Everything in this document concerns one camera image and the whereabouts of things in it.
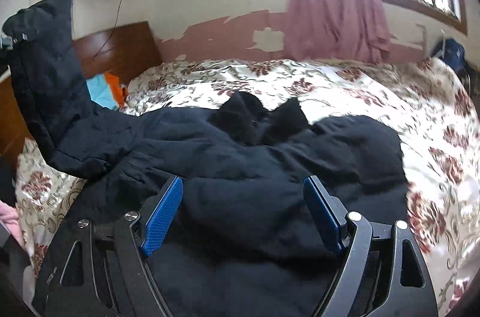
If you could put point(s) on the large black padded jacket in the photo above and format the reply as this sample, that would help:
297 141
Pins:
243 242

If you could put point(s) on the dark blue backpack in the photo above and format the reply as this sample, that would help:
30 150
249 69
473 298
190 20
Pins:
451 53

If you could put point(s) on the orange blue brown pillow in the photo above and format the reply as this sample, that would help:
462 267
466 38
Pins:
106 90

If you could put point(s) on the pink curtain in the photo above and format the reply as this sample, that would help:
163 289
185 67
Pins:
354 30

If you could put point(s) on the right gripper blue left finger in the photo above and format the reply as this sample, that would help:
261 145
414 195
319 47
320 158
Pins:
157 214

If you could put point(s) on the person's left hand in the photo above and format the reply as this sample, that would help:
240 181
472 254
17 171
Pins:
9 216

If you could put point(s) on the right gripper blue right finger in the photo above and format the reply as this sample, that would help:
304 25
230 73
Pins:
328 214

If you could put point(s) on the floral white red bedspread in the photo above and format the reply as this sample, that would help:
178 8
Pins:
424 103

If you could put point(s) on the brown wooden headboard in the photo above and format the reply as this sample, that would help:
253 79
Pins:
125 51

